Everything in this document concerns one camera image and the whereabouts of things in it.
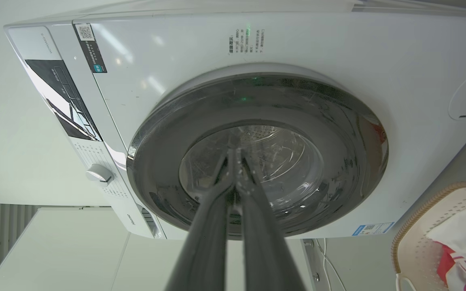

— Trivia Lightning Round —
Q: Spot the white and red clothing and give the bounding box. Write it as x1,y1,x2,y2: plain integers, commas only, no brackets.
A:
426,197,466,291

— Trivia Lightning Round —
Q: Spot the round dark washing machine door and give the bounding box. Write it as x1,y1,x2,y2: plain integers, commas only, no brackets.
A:
127,73,389,240

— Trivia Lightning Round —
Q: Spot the beige woven laundry basket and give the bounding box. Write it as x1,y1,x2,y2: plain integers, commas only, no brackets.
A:
391,181,466,291

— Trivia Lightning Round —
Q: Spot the black washing machine display panel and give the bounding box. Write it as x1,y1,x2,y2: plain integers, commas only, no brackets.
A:
24,59,104,142

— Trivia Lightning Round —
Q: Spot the thin white cable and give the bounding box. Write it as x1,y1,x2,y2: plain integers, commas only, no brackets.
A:
316,238,347,291

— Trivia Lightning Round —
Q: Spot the blue energy label sticker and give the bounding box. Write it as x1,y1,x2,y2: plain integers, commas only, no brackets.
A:
351,221,396,237

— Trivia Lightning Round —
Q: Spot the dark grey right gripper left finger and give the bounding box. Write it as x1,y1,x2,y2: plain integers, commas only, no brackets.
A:
164,147,235,291

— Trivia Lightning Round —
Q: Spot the white front-load washing machine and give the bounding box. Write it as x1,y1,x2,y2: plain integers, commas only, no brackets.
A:
3,0,466,241

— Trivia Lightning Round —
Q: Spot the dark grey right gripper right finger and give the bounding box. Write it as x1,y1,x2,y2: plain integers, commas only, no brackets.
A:
235,147,307,291

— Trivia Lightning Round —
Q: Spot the silver washing machine dial knob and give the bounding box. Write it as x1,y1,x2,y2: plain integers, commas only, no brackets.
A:
86,164,114,187

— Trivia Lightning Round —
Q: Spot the black QR code sticker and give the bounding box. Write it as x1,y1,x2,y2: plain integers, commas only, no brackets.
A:
73,23,108,74

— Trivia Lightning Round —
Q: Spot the white cabinet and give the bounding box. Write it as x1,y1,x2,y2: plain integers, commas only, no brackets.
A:
0,207,311,291

